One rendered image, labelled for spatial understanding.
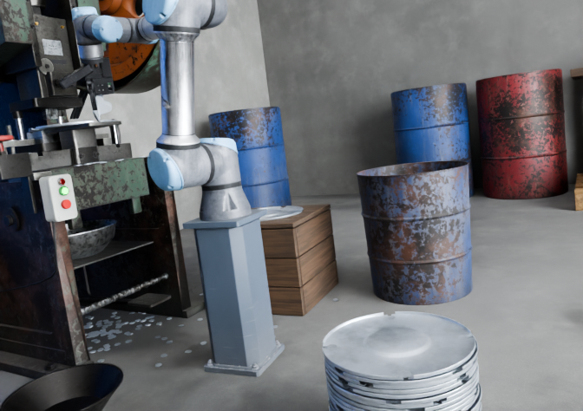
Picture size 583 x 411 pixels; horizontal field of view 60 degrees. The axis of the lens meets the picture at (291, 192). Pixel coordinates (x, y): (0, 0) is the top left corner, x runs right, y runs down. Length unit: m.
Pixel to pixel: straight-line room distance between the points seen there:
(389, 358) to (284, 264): 0.94
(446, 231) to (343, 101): 3.19
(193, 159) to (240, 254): 0.30
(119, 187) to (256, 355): 0.79
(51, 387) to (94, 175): 0.68
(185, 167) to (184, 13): 0.38
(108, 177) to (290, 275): 0.73
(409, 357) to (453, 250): 0.95
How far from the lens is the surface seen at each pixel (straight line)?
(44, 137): 1.98
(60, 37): 2.05
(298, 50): 5.14
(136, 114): 3.89
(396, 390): 0.92
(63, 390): 1.67
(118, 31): 1.66
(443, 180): 1.81
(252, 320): 1.48
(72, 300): 1.73
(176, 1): 1.29
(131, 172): 1.94
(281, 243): 1.83
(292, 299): 1.88
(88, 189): 1.82
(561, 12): 4.51
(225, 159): 1.42
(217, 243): 1.43
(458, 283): 1.93
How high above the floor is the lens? 0.67
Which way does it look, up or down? 7 degrees down
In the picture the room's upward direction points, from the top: 7 degrees counter-clockwise
